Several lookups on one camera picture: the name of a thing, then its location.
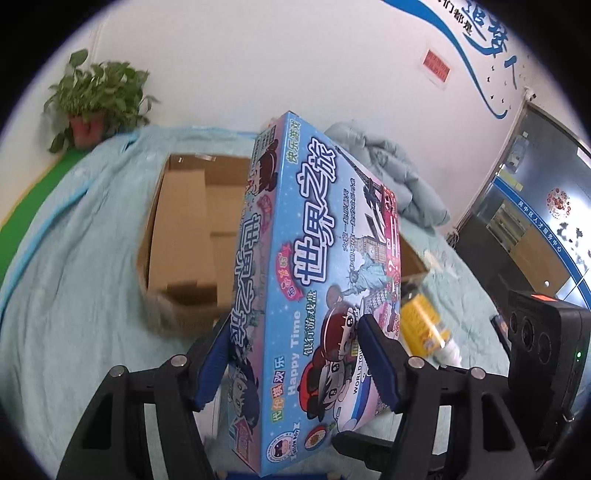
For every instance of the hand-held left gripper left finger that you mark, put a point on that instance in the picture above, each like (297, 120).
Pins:
(212, 364)

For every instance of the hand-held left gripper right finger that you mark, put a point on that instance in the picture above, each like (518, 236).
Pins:
(378, 364)

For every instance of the yellow canister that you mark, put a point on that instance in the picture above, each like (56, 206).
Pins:
(422, 321)

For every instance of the colourful board game box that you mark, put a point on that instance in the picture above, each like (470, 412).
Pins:
(295, 258)

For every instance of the brown cardboard box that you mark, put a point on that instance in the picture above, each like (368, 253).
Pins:
(184, 230)

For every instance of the glass door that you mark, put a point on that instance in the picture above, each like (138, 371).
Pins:
(531, 207)

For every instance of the light blue bed sheet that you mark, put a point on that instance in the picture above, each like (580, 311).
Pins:
(69, 277)

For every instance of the light blue folded quilt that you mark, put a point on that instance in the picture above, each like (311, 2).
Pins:
(397, 170)

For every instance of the green mat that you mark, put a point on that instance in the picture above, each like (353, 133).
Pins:
(27, 198)

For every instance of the potted green plant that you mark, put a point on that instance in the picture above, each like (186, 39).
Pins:
(101, 92)

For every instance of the small wall camera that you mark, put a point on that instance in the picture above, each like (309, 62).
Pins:
(530, 93)

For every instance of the red wall notice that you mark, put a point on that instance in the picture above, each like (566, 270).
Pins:
(435, 66)

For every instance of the blue wall decal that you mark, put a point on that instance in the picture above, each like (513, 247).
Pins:
(466, 50)

